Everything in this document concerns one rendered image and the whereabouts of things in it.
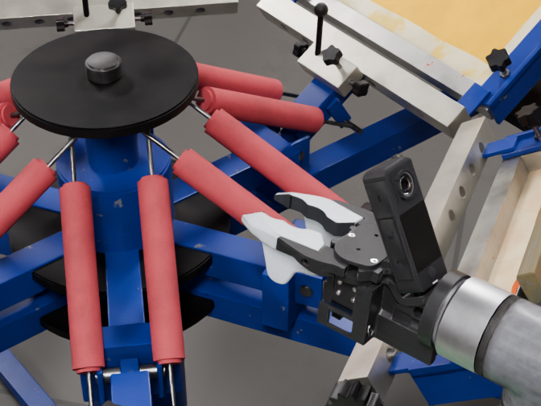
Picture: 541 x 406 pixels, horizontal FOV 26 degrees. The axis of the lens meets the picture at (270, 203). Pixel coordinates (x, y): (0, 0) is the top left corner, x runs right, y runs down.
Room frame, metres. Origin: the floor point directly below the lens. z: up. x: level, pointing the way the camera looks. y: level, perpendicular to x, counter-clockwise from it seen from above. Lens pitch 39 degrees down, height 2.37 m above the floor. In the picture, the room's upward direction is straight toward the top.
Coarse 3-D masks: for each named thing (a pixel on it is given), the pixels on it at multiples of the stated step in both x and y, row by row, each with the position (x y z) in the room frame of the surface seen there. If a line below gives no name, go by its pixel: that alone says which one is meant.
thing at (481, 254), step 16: (512, 160) 1.63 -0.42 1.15; (528, 160) 1.63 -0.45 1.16; (496, 176) 1.60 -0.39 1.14; (512, 176) 1.58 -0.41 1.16; (496, 192) 1.55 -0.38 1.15; (512, 192) 1.55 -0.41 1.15; (496, 208) 1.50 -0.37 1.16; (512, 208) 1.52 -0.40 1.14; (480, 224) 1.47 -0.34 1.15; (496, 224) 1.45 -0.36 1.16; (480, 240) 1.42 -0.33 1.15; (496, 240) 1.43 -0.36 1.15; (464, 256) 1.39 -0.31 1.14; (480, 256) 1.37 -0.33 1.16; (496, 256) 1.40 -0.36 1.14; (464, 272) 1.35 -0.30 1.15; (480, 272) 1.34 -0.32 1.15
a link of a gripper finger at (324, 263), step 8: (280, 240) 0.80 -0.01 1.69; (288, 240) 0.79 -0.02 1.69; (280, 248) 0.80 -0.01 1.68; (288, 248) 0.79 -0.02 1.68; (296, 248) 0.78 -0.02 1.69; (304, 248) 0.78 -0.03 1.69; (328, 248) 0.79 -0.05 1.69; (296, 256) 0.78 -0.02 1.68; (304, 256) 0.77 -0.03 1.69; (312, 256) 0.77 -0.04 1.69; (320, 256) 0.77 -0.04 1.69; (328, 256) 0.77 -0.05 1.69; (336, 256) 0.77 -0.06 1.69; (304, 264) 0.77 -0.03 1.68; (312, 264) 0.77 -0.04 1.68; (320, 264) 0.76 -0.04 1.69; (328, 264) 0.76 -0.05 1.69; (336, 264) 0.76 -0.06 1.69; (344, 264) 0.76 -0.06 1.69; (312, 272) 0.77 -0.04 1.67; (320, 272) 0.76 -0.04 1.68; (328, 272) 0.76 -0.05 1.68; (336, 272) 0.76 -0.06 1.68; (344, 272) 0.76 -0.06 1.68
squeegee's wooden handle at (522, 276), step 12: (540, 216) 1.31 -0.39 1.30; (540, 228) 1.28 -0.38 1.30; (540, 240) 1.24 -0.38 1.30; (528, 252) 1.23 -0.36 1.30; (540, 252) 1.22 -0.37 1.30; (528, 264) 1.20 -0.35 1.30; (540, 264) 1.20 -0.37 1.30; (516, 276) 1.18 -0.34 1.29; (528, 276) 1.18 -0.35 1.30; (540, 276) 1.18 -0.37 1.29; (528, 288) 1.18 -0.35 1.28; (540, 288) 1.17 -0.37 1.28
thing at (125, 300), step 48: (288, 144) 1.82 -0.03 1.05; (0, 192) 1.71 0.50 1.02; (48, 192) 1.71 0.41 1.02; (192, 192) 1.71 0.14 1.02; (48, 240) 1.58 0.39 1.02; (192, 240) 1.58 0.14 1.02; (240, 240) 1.58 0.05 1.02; (0, 288) 1.46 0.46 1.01; (288, 288) 1.44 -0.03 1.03; (144, 336) 1.31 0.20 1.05; (96, 384) 1.28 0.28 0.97
